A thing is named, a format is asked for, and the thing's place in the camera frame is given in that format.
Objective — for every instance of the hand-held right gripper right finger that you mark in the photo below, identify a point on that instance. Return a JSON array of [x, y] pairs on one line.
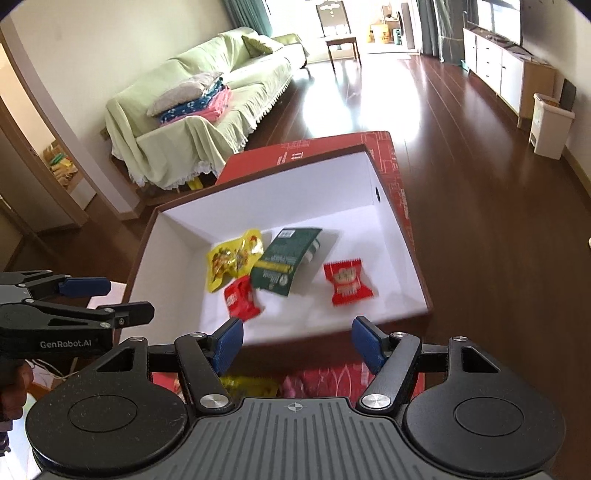
[[367, 344]]

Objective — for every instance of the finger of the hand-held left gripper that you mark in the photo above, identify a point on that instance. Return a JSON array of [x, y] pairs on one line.
[[85, 286], [134, 314]]

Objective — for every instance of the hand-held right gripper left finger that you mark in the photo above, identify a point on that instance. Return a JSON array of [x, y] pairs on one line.
[[228, 346]]

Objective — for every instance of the yellow snack packet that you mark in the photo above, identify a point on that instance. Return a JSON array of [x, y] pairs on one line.
[[228, 261], [249, 385]]

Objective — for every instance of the red snack packet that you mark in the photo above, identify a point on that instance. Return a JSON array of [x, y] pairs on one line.
[[241, 300], [346, 281]]

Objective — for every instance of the dark green packet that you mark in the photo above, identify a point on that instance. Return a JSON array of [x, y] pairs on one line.
[[277, 267]]

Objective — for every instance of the brown cardboard box white inside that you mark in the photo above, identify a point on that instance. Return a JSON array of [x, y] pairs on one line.
[[323, 194]]

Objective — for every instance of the red printed carton desktop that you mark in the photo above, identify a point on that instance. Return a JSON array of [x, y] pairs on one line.
[[332, 144]]

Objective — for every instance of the person's left hand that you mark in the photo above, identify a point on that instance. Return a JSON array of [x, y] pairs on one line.
[[16, 392]]

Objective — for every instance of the white stool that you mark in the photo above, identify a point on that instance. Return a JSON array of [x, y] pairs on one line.
[[117, 297]]

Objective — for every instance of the cluttered shelf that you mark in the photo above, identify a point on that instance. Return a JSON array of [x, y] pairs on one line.
[[60, 166]]

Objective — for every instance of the sofa with green cover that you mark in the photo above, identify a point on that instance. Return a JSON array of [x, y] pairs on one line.
[[184, 147]]

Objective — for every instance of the blue dotted folded blanket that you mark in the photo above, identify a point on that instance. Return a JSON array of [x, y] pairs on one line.
[[189, 110]]

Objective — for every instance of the grey pillow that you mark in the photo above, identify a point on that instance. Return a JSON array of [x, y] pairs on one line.
[[184, 92]]

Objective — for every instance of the pink folded blanket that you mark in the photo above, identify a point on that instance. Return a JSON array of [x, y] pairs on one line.
[[219, 106]]

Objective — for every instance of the white waste bin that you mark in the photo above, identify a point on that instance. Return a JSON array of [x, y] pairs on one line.
[[549, 127]]

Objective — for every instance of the green cushion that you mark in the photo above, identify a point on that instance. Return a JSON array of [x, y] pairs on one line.
[[263, 45]]

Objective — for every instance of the wooden chair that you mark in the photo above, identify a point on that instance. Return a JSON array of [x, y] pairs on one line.
[[337, 41]]

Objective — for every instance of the white low cabinet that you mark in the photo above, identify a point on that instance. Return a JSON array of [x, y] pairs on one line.
[[498, 64]]

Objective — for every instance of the yellow bucket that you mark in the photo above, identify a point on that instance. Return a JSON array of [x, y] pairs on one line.
[[381, 33]]

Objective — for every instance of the green curtain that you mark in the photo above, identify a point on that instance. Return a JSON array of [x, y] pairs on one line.
[[244, 14]]

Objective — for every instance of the black flat panel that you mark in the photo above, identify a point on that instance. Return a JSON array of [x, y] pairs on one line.
[[569, 94]]

